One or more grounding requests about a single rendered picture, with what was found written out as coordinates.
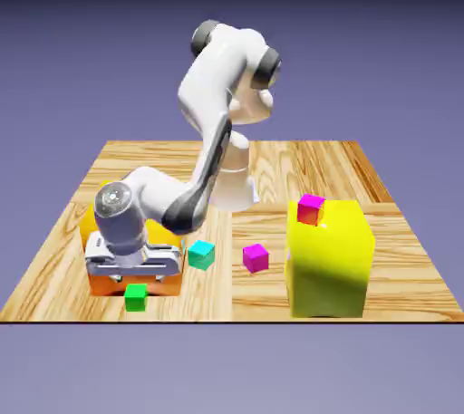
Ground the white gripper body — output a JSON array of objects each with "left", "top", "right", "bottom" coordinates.
[{"left": 84, "top": 244, "right": 185, "bottom": 277}]

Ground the small green cube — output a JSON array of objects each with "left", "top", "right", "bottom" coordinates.
[{"left": 123, "top": 283, "right": 149, "bottom": 313}]

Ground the small cyan cube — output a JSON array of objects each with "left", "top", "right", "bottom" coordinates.
[{"left": 187, "top": 239, "right": 217, "bottom": 272}]

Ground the small magenta cube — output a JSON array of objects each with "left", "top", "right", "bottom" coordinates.
[
  {"left": 296, "top": 193, "right": 326, "bottom": 227},
  {"left": 241, "top": 243, "right": 270, "bottom": 274}
]

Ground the large orange box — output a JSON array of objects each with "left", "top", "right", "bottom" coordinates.
[{"left": 78, "top": 180, "right": 187, "bottom": 298}]

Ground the large yellow box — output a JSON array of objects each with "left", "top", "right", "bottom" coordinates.
[{"left": 285, "top": 198, "right": 376, "bottom": 320}]

